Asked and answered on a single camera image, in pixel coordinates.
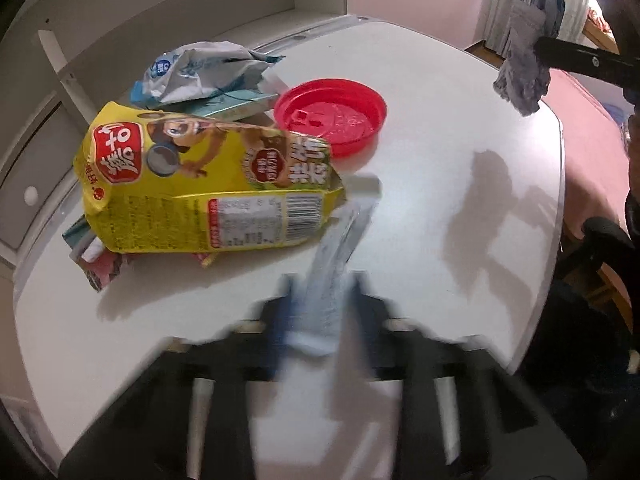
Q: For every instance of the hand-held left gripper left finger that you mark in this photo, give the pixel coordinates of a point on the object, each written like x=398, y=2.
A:
x=277, y=325

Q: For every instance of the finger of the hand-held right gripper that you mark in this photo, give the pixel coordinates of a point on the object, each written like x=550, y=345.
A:
x=590, y=60
x=622, y=15

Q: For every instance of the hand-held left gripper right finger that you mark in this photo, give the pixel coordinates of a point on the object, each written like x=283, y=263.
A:
x=364, y=320

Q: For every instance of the clear white striped wrapper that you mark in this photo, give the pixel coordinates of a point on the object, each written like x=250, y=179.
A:
x=330, y=270

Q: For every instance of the pink bed blanket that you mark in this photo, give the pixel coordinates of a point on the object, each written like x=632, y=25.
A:
x=590, y=160

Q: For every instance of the yellow snack bag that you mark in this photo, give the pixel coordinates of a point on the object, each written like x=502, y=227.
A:
x=200, y=200

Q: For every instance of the pink crumpled packet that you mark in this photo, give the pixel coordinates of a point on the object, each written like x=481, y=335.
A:
x=102, y=272

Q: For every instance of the red plastic lid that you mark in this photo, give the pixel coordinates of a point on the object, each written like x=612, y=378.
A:
x=345, y=120

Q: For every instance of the black office chair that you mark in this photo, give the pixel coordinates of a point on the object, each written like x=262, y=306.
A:
x=575, y=320

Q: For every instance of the teal paper box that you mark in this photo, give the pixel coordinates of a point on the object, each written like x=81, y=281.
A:
x=235, y=105

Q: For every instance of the white blue crumpled bag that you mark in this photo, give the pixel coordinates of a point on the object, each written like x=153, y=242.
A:
x=200, y=70

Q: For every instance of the white cabinet drawer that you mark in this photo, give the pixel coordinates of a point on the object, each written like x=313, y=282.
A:
x=45, y=160

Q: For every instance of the white desk hutch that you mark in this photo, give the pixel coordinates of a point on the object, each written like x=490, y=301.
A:
x=200, y=0

